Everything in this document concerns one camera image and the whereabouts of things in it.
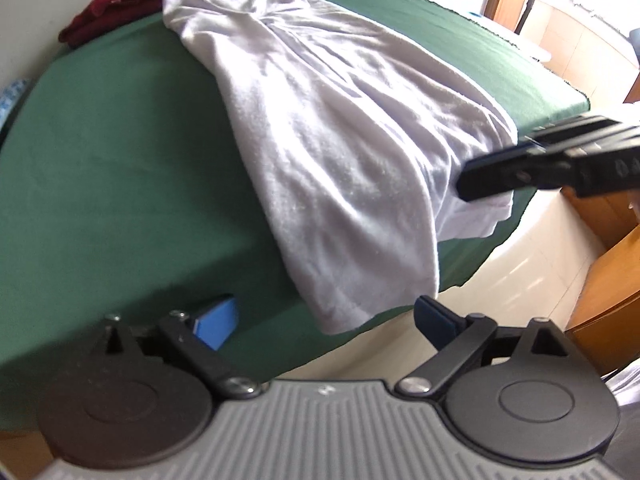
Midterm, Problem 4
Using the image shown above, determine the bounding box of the white t-shirt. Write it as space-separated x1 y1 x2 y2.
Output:
163 0 518 334

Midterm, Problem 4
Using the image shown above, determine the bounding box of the blue white patterned cloth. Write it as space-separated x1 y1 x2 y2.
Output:
0 78 30 134

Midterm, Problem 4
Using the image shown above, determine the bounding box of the folded dark red sweater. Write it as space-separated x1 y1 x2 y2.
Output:
58 0 163 49

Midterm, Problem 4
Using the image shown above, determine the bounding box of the wooden cabinet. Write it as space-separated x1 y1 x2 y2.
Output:
482 0 640 376

